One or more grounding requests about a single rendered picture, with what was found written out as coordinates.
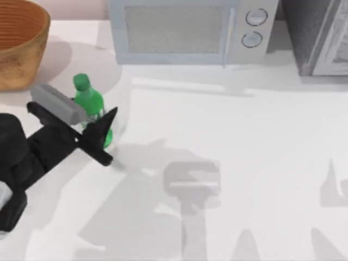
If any brown wicker basket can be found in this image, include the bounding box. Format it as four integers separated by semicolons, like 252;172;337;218
0;0;52;92

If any pale grey rounded box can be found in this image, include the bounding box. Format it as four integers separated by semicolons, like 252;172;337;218
30;84;88;126

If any round microwave knob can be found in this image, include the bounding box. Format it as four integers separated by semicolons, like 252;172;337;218
241;30;263;49
245;8;269;27

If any green bottle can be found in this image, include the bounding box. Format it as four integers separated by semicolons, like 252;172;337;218
72;73;114;150

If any pale microwave door handle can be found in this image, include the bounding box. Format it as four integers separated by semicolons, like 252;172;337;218
222;6;235;68

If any pale microwave oven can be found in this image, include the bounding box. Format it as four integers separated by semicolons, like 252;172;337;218
105;0;279;68

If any pale microwave door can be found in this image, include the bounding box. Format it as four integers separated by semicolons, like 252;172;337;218
107;0;235;66

